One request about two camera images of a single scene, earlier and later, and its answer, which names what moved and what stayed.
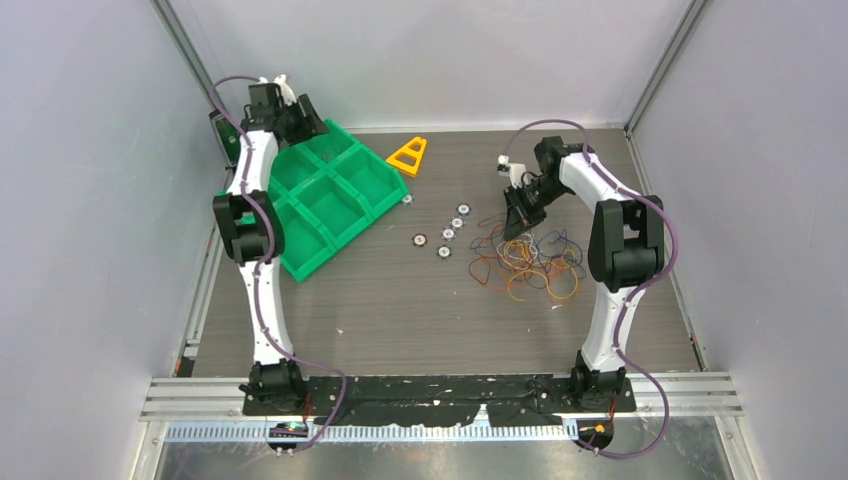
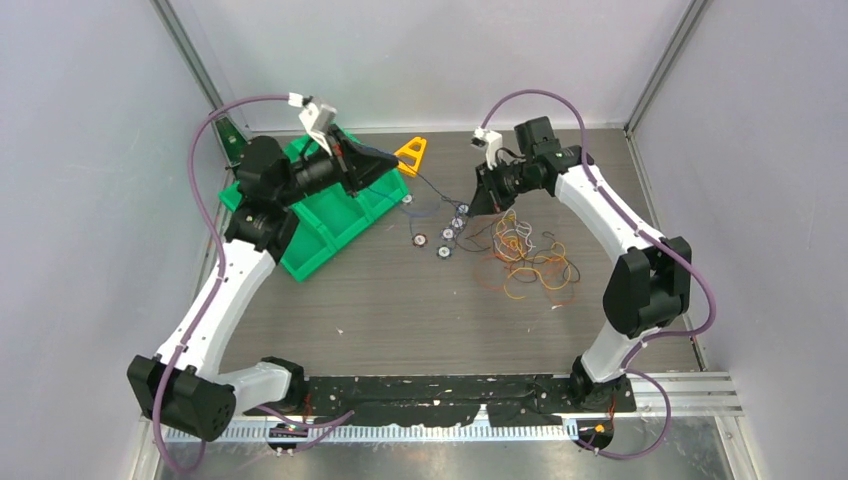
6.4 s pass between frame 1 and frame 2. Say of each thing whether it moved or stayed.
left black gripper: moved
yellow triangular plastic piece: stayed
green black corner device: stayed
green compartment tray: stayed
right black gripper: moved
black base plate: stayed
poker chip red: stayed
